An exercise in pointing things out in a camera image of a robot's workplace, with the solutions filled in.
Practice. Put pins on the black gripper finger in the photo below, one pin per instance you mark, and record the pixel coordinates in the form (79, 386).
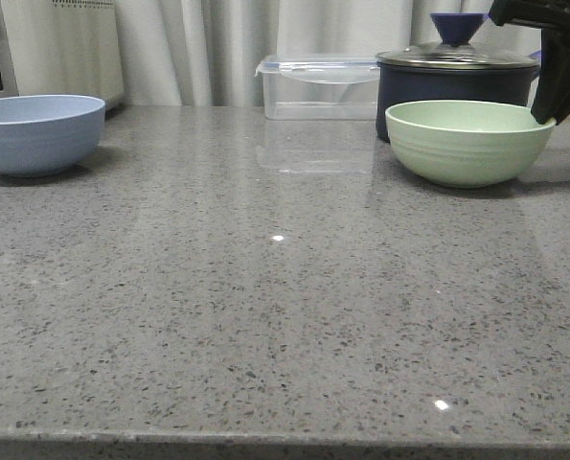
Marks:
(552, 99)

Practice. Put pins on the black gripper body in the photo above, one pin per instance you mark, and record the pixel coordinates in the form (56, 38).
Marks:
(540, 14)

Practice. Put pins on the green bowl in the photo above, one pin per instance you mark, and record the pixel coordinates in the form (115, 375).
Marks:
(466, 144)

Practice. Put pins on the blue bowl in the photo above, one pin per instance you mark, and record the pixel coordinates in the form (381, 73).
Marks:
(46, 134)

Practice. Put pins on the dark blue saucepan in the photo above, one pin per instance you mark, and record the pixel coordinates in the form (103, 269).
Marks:
(398, 84)

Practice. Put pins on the glass lid with blue knob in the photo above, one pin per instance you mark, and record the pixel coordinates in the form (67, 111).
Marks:
(455, 51)

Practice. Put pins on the clear plastic food container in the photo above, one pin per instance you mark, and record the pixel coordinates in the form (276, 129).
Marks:
(319, 87)

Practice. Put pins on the white curtain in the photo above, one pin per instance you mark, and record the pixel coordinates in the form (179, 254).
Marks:
(203, 53)

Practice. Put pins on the white toaster appliance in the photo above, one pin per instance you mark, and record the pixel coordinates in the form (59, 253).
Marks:
(60, 47)

